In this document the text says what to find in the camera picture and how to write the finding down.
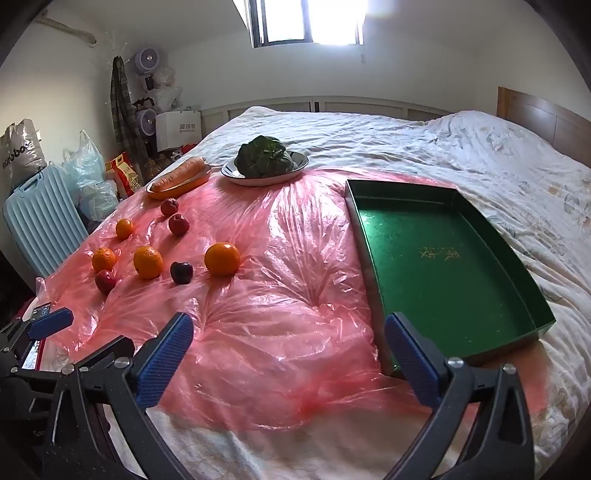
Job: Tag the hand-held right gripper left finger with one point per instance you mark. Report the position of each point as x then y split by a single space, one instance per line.
166 360

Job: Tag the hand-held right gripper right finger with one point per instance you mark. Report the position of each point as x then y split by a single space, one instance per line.
411 355

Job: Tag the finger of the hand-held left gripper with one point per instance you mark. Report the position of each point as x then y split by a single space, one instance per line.
51 321

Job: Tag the small orange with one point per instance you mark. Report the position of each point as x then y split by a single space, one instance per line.
124 228
104 259

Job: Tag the green rectangular tray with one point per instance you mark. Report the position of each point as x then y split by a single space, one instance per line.
438 277

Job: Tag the dark purple plum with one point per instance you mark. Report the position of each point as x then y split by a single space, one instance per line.
181 272

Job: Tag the large orange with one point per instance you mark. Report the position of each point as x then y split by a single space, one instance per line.
222 259
148 262

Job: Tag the small red apple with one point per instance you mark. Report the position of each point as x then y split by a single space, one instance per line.
170 206

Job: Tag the light blue ribbed suitcase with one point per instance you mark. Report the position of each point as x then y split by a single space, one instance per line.
41 217

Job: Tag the red plastic sheet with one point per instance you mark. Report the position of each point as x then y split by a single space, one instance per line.
277 277

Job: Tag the clear bluish plastic bag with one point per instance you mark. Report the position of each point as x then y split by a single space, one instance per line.
85 170

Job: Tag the red yellow rice bag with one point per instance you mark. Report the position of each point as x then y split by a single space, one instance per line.
127 177

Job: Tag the orange oval plate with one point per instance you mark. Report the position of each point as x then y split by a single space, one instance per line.
184 190

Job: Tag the grey printed bag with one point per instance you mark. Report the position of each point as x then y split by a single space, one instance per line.
23 147

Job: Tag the carrot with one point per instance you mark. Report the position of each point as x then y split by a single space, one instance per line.
178 174

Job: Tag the yellow oil bottle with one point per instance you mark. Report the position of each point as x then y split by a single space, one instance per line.
159 165

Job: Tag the silver metal plate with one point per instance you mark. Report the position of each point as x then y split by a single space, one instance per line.
231 171

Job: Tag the grey round fan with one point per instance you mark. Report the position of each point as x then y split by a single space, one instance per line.
148 61
147 121

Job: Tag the dark leafy vegetable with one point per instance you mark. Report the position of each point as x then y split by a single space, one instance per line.
263 157

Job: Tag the plaid scarf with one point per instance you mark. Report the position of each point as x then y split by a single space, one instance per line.
121 106

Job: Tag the white cardboard box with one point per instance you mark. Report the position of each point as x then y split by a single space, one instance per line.
178 129

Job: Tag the white wooden panelling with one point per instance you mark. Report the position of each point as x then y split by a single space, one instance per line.
323 105

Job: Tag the wooden headboard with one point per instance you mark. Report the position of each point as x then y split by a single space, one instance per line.
545 115

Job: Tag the window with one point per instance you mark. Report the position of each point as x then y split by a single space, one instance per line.
281 18

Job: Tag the wrapped wall pipe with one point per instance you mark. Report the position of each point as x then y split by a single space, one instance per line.
69 30

